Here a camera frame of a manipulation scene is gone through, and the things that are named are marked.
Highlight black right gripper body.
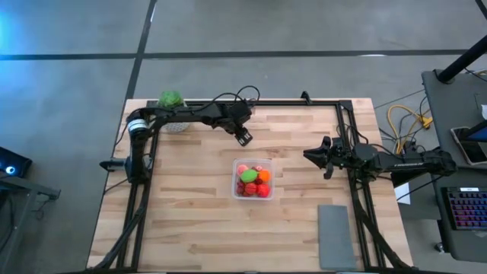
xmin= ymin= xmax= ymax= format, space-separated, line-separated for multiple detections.
xmin=329 ymin=137 xmax=358 ymax=171

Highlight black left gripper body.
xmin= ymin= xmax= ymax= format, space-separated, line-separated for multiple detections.
xmin=219 ymin=100 xmax=253 ymax=132

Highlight clear plastic tupperware container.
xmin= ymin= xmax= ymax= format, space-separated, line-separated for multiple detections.
xmin=231 ymin=158 xmax=276 ymax=202

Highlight gray rectangular mat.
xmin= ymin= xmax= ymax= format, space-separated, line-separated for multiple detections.
xmin=317 ymin=204 xmax=358 ymax=271

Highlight potted succulent, patterned pot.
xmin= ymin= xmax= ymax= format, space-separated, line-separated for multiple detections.
xmin=157 ymin=90 xmax=193 ymax=133

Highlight white paper sheet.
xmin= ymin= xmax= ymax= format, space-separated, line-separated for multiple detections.
xmin=393 ymin=181 xmax=412 ymax=206

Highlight gray desk top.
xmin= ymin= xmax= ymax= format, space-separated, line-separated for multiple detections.
xmin=421 ymin=69 xmax=487 ymax=170

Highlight tablet with dark screen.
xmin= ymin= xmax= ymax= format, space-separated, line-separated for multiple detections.
xmin=450 ymin=120 xmax=487 ymax=167

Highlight backlit black keyboard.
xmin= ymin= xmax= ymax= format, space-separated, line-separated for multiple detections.
xmin=441 ymin=186 xmax=487 ymax=231

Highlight black round pole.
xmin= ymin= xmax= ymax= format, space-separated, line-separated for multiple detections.
xmin=436 ymin=35 xmax=487 ymax=84

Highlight gray rolling desk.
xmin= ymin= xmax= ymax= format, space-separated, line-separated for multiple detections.
xmin=429 ymin=165 xmax=487 ymax=264

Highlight black device with blue light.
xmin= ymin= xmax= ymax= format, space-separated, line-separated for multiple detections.
xmin=0 ymin=146 xmax=33 ymax=179

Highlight black metal stand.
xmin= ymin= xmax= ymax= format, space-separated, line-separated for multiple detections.
xmin=0 ymin=170 xmax=62 ymax=267

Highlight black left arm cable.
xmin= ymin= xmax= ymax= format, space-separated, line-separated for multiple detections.
xmin=211 ymin=85 xmax=262 ymax=111

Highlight black aluminium table frame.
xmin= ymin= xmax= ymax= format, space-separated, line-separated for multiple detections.
xmin=87 ymin=99 xmax=415 ymax=274

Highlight yellow cable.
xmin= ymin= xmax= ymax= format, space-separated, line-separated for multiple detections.
xmin=387 ymin=104 xmax=434 ymax=153

